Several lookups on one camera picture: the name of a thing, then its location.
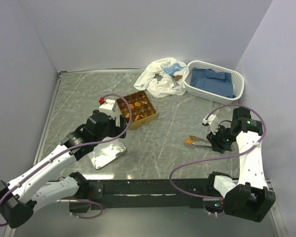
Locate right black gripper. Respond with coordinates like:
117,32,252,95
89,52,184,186
206,122,237,154

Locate metal tongs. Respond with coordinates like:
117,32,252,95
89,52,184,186
185,135,212,148

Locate silver tin lid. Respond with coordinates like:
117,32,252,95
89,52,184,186
87,137,126,170

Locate clear plastic tray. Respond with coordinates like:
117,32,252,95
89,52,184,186
157,93,213,157

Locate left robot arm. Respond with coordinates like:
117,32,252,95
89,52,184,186
0,110,129,228

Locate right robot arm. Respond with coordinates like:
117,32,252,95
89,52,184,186
203,106,276,223

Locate gold cookie tin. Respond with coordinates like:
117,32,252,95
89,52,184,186
116,91,157,129

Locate blue folded cloth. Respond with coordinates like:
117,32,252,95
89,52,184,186
190,68,235,98

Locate white laundry basket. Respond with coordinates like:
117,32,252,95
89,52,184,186
184,60,245,104

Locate white crumpled shirt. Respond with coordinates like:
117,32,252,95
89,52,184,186
134,58,189,98

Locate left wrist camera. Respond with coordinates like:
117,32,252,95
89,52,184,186
99,97,117,119

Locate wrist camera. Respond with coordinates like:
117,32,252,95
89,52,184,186
99,97,117,119
202,115,220,134

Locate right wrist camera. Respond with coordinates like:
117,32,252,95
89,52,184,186
202,115,220,134

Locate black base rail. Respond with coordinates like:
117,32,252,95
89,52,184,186
59,179,235,213

